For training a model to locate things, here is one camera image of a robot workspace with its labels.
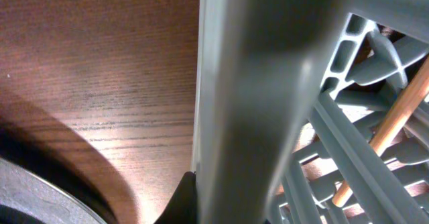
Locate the grey plastic dishwasher rack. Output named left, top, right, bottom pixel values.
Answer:
left=192, top=0, right=428, bottom=223

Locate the wooden chopstick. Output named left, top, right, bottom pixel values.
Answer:
left=331, top=56, right=429, bottom=208

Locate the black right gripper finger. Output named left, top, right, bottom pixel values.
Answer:
left=155, top=172, right=197, bottom=224

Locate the black round tray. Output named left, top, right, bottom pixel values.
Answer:
left=1, top=125, right=118, bottom=223

